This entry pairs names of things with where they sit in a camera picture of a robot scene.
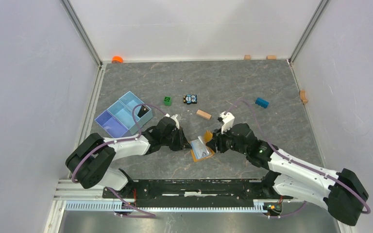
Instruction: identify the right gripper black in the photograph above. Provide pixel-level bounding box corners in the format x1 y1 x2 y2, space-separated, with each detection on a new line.
205 124 248 156

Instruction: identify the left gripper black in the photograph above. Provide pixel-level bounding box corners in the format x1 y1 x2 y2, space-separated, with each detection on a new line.
161 126 192 151

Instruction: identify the orange card holder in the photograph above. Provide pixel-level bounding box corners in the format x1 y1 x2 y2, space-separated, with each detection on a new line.
190 130 215 162

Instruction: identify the white credit card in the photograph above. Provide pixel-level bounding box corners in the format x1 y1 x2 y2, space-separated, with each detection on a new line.
191 140 211 160

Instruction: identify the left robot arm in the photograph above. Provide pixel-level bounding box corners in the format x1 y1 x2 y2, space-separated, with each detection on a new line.
65 115 191 198

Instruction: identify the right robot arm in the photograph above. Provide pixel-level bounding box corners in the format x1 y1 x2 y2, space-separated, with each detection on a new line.
206 123 370 226

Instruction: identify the small toy car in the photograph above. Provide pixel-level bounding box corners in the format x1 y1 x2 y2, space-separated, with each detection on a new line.
183 94 197 104

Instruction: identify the green toy brick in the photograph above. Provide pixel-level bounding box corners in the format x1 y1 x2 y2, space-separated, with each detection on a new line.
163 96 172 106

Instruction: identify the blue toy brick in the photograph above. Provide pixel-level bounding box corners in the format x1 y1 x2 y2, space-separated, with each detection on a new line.
255 98 269 109

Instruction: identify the blue three-compartment tray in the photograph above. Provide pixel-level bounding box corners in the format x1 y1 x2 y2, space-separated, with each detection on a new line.
95 91 153 138

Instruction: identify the curved wooden piece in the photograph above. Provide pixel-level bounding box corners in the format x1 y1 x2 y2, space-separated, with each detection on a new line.
299 90 308 104

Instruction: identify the orange round cap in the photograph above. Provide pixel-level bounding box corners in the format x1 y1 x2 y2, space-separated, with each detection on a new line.
111 56 123 63

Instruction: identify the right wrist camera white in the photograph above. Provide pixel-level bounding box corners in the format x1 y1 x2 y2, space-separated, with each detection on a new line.
218 111 235 134

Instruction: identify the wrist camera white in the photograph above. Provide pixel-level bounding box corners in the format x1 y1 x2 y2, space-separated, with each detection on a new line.
170 114 180 129
218 111 235 134

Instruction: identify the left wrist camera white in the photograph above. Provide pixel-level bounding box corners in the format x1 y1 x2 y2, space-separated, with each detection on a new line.
170 114 180 129

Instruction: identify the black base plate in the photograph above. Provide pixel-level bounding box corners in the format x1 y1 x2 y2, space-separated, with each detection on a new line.
118 179 281 208

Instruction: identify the light blue cable duct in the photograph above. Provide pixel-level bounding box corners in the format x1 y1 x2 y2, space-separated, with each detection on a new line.
65 200 267 214

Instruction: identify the aluminium frame rail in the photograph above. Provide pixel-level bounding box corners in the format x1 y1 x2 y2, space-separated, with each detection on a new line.
53 179 104 200

